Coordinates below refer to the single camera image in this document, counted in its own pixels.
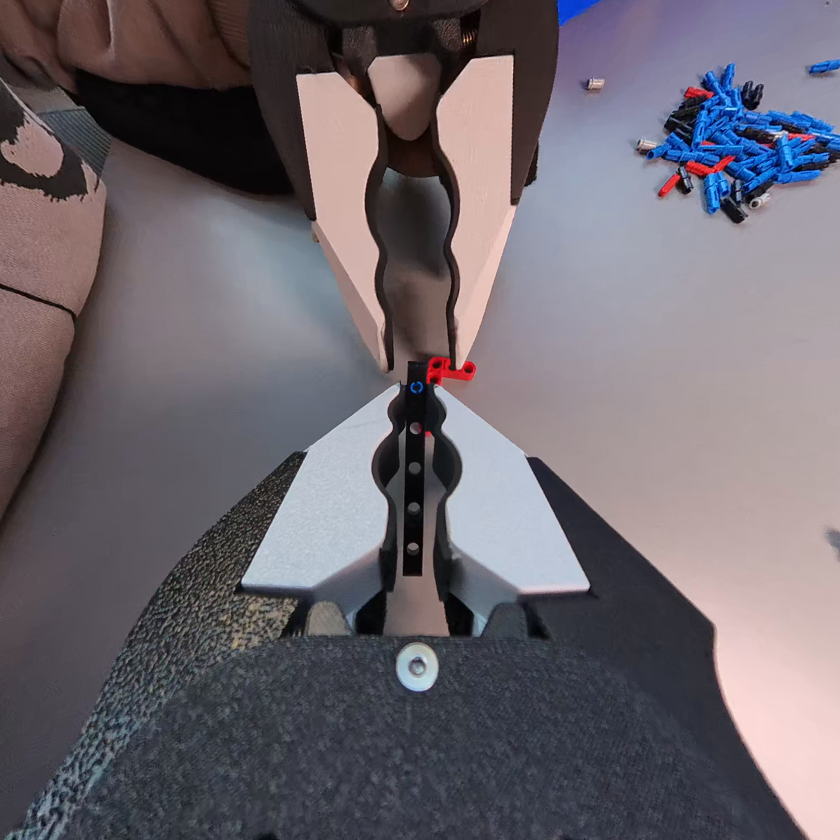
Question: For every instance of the small blue lego pin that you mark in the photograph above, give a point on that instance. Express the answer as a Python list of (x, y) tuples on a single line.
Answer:
[(823, 66)]

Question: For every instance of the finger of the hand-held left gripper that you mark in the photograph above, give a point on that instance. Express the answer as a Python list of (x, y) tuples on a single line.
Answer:
[(334, 164), (482, 164)]

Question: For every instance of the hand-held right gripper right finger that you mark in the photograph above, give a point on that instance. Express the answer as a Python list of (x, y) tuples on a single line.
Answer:
[(518, 525)]

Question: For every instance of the pile of blue lego pins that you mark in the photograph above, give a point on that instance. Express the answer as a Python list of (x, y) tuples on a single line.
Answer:
[(741, 144)]

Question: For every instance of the long black lego beam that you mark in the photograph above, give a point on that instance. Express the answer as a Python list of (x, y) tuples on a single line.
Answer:
[(415, 485)]

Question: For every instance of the red angled lego beam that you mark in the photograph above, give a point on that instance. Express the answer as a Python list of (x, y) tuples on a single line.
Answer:
[(436, 373)]

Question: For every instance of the blue plastic bin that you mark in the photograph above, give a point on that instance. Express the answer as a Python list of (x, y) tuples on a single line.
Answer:
[(574, 8)]

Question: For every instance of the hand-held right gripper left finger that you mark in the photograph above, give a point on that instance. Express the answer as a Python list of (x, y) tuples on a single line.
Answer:
[(321, 525)]

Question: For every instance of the person's left forearm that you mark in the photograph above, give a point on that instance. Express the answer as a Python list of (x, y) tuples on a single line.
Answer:
[(131, 39)]

